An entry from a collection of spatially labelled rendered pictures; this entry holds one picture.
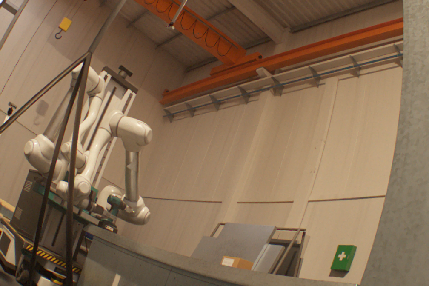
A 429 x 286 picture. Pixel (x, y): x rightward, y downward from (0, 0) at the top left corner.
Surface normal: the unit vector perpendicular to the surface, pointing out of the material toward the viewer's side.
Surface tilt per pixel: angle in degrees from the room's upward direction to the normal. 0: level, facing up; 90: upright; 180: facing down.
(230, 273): 67
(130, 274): 90
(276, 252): 78
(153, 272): 90
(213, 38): 90
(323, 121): 90
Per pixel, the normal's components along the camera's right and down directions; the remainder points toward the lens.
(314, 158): -0.73, -0.50
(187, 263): -0.51, -0.79
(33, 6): 0.59, -0.13
